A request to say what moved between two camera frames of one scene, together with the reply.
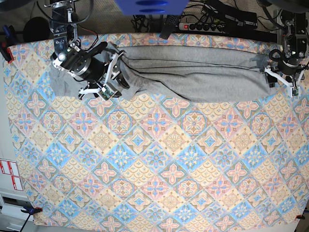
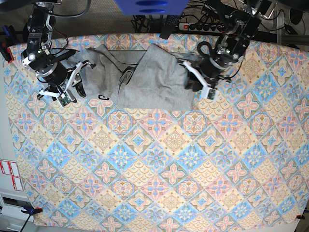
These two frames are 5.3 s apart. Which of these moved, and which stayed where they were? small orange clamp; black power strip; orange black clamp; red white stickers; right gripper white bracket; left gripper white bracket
Moved: left gripper white bracket; right gripper white bracket
Stayed: red white stickers; black power strip; orange black clamp; small orange clamp
